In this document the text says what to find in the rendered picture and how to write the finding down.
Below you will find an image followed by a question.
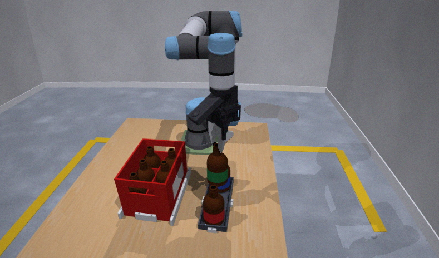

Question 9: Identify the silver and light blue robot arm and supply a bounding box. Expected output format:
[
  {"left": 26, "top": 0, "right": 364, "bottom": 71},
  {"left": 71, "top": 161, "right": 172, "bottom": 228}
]
[{"left": 165, "top": 11, "right": 242, "bottom": 150}]

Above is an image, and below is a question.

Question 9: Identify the red plastic crate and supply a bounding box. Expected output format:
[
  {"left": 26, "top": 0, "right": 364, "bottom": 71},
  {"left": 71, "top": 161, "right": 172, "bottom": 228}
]
[{"left": 114, "top": 139, "right": 187, "bottom": 221}]

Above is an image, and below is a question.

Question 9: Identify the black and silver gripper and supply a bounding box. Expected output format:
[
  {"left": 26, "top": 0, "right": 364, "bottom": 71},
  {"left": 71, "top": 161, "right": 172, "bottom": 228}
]
[{"left": 206, "top": 85, "right": 241, "bottom": 153}]

